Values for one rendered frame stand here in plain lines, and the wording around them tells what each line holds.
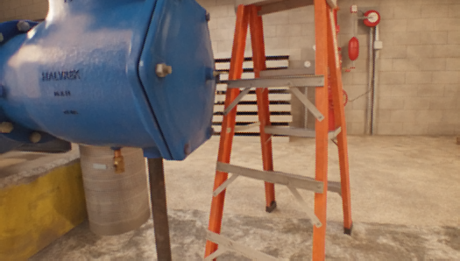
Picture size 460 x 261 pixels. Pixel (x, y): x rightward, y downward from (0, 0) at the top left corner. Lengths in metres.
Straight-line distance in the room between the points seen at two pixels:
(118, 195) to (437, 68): 4.54
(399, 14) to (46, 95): 4.43
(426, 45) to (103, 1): 4.41
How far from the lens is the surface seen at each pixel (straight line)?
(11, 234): 1.49
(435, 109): 4.70
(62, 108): 0.80
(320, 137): 0.76
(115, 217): 1.48
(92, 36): 0.73
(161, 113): 0.60
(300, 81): 0.79
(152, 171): 0.91
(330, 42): 0.98
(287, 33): 4.06
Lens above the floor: 0.79
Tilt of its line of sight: 7 degrees down
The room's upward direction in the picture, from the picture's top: 1 degrees counter-clockwise
